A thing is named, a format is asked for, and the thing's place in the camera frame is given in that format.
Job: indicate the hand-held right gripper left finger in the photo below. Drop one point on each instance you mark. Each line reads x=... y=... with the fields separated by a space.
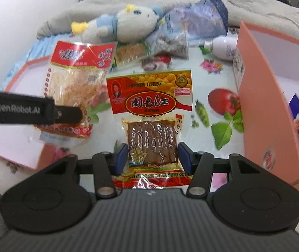
x=120 y=160

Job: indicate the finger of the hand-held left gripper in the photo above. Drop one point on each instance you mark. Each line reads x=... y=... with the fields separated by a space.
x=69 y=115

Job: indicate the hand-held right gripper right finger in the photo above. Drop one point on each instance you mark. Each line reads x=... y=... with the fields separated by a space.
x=185 y=158

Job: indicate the shallow orange box lid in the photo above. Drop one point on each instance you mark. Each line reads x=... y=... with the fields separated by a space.
x=26 y=81

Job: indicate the red white clear snack packet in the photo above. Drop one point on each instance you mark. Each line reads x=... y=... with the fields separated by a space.
x=76 y=84

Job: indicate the red yellow bean curd packet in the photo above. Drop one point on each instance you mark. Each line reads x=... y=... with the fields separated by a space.
x=149 y=102

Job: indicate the small green snack packet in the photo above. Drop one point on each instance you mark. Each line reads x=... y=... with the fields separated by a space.
x=131 y=53

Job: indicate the grey duvet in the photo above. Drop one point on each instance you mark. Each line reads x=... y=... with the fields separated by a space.
x=86 y=10

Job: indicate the white blue plush toy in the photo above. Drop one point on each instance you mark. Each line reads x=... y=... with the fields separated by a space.
x=128 y=23

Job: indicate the clear bag of seeds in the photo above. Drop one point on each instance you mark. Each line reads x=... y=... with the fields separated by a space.
x=173 y=44

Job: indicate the white plastic bottle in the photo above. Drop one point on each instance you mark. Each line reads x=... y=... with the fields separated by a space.
x=225 y=47

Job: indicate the large blue clear snack bag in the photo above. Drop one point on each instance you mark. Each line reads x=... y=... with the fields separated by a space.
x=204 y=18

